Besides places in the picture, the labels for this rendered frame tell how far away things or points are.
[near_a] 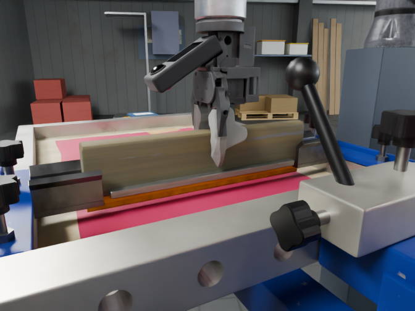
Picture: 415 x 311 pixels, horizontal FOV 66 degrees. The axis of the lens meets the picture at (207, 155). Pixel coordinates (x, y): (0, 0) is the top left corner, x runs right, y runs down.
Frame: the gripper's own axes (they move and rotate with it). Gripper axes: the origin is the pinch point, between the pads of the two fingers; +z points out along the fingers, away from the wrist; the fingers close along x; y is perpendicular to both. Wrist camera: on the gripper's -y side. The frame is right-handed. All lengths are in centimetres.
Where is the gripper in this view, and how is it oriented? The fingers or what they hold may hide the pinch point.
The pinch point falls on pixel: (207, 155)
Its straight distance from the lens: 52.1
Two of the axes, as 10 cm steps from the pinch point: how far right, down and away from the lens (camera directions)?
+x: -4.6, -2.5, 8.5
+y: 8.9, -1.3, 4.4
